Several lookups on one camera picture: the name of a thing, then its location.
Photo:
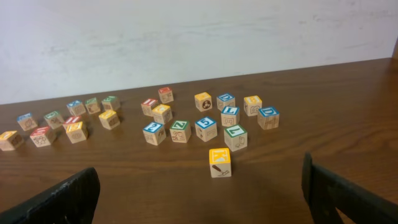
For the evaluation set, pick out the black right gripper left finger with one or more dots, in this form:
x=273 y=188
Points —
x=73 y=200

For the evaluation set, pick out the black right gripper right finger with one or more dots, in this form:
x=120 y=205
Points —
x=327 y=193

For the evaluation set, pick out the yellow O block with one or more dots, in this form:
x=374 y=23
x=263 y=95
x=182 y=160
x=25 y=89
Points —
x=109 y=119

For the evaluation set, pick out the yellow C block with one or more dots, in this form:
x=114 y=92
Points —
x=162 y=114

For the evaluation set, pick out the blue L block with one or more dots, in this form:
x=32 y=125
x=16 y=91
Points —
x=230 y=116

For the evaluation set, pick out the yellow S block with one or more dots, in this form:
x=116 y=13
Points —
x=77 y=132

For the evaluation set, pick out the red U block upper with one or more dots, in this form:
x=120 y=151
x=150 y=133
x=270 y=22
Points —
x=43 y=136

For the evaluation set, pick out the red I block left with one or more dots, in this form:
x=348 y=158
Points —
x=71 y=120

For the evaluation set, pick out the red i block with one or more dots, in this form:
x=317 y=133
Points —
x=148 y=106
x=71 y=120

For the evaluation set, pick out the green E block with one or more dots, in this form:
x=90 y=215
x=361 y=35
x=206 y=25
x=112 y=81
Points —
x=54 y=119

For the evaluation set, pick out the yellow block left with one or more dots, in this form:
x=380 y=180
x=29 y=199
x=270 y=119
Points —
x=10 y=140

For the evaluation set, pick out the blue P block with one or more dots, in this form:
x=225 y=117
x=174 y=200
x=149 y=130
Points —
x=26 y=121

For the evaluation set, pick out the blue D block right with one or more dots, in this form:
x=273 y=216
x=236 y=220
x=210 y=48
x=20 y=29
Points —
x=268 y=118

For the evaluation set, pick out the blue d block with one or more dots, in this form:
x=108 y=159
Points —
x=225 y=100
x=268 y=118

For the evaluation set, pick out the green B block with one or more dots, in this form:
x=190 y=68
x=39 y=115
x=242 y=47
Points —
x=111 y=103

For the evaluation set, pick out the blue 2 block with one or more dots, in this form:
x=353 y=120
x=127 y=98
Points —
x=154 y=133

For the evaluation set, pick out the green 7 block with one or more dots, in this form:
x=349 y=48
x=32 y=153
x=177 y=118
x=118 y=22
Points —
x=235 y=137

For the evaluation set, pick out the yellow K block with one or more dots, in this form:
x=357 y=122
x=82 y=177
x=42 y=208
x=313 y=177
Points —
x=220 y=162

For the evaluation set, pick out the yellow 8 block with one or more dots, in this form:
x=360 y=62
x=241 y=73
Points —
x=252 y=104

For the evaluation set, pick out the red I block right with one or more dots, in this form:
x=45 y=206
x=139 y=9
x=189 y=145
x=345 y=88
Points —
x=148 y=106

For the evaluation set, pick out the green Z block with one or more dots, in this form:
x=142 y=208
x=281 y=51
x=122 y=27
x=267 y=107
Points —
x=180 y=131

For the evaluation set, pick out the blue 5 block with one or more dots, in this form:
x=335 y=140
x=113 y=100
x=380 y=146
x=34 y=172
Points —
x=206 y=128

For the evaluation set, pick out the blue D block upper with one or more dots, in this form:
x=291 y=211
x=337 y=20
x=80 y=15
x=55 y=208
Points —
x=225 y=100

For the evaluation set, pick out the red M block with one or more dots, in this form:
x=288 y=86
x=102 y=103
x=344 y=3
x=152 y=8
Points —
x=166 y=95

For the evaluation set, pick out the yellow W block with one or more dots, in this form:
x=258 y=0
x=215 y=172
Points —
x=203 y=101

